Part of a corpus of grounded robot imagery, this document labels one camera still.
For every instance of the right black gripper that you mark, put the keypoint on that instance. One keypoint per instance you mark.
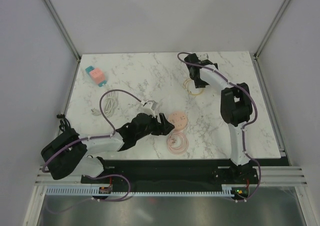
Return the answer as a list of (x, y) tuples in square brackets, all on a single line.
[(200, 84)]

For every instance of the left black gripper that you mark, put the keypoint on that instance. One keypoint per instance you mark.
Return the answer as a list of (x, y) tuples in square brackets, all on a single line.
[(165, 127)]

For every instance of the round pink power socket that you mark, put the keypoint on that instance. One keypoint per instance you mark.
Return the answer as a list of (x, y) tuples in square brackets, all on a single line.
[(179, 120)]

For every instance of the pink cube socket adapter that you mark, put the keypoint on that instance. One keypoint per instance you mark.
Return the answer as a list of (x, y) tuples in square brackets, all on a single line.
[(97, 76)]

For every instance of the teal power strip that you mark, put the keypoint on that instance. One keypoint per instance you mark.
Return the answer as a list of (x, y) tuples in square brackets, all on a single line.
[(90, 68)]

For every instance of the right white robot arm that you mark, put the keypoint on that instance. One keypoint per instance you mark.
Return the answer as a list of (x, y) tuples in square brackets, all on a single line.
[(237, 107)]

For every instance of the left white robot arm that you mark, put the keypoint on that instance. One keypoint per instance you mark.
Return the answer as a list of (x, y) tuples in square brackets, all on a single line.
[(70, 150)]

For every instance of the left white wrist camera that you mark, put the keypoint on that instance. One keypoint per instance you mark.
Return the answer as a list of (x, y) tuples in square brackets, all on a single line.
[(149, 107)]

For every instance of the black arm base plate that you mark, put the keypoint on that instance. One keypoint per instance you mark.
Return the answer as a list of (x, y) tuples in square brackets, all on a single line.
[(174, 175)]

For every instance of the white slotted cable duct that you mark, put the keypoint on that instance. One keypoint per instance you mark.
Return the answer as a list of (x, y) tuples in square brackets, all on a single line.
[(99, 191)]

